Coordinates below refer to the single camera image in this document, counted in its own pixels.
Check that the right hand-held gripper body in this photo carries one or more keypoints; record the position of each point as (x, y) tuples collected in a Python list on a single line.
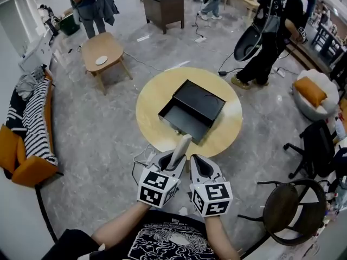
[(214, 196)]

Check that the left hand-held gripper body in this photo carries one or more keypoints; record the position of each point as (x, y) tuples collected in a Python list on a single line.
[(157, 184)]

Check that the white handheld stick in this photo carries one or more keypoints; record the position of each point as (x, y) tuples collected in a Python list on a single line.
[(184, 145)]

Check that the black drawer box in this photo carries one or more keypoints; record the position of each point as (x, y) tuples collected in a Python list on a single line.
[(198, 101)]

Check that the person's left forearm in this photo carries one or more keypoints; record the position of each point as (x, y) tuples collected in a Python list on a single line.
[(119, 222)]

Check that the person's right forearm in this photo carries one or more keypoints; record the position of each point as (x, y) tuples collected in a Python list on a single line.
[(217, 237)]

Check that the person's black printed t-shirt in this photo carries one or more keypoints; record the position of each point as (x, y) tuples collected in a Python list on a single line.
[(168, 237)]

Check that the dark wicker chair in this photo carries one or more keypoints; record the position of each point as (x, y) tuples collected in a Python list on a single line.
[(282, 207)]

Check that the round wooden table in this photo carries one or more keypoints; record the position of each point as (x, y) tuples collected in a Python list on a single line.
[(151, 104)]

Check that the black office chair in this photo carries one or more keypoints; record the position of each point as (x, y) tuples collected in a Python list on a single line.
[(317, 139)]

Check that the orange sofa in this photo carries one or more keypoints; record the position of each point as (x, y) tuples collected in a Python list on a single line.
[(32, 172)]

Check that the white round coaster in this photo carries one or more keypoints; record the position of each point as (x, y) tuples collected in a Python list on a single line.
[(101, 60)]

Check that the black white striped blanket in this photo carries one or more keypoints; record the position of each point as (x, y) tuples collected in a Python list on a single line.
[(35, 123)]

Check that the orange cushion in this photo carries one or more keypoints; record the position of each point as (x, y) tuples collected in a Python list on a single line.
[(310, 91)]

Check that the oval wooden coffee table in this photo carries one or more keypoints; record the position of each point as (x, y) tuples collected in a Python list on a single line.
[(105, 45)]

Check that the white shell armchair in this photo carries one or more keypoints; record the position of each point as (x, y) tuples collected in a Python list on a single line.
[(325, 80)]

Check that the grey clothes pile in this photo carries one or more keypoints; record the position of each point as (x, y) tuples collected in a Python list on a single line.
[(24, 83)]

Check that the dark wooden cabinet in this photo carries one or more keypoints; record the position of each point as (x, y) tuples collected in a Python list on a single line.
[(162, 9)]

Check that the white low cabinet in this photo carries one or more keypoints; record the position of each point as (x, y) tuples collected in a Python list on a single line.
[(35, 55)]

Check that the dark green tub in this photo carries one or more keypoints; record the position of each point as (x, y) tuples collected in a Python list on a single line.
[(69, 26)]

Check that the grey jacket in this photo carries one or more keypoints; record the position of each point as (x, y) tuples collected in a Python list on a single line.
[(107, 4)]

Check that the dark slatted table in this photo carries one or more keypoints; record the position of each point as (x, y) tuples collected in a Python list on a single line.
[(325, 36)]

